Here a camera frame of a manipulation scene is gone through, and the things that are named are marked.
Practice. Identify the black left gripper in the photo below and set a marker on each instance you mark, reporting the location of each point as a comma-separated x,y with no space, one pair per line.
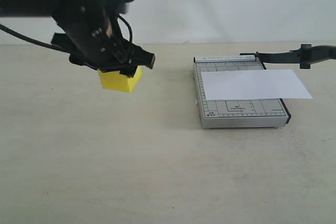
94,38

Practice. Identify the yellow foam cube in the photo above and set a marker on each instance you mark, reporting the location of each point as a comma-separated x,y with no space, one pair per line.
118,82

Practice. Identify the white paper sheet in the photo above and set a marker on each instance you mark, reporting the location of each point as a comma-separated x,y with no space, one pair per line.
253,85

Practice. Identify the black cutter blade lever arm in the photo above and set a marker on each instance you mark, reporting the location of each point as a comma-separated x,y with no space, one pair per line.
305,56

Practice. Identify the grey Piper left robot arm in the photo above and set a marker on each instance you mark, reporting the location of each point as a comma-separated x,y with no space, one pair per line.
38,9

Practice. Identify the grey metal paper cutter base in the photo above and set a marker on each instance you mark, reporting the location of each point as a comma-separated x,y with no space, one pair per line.
240,113

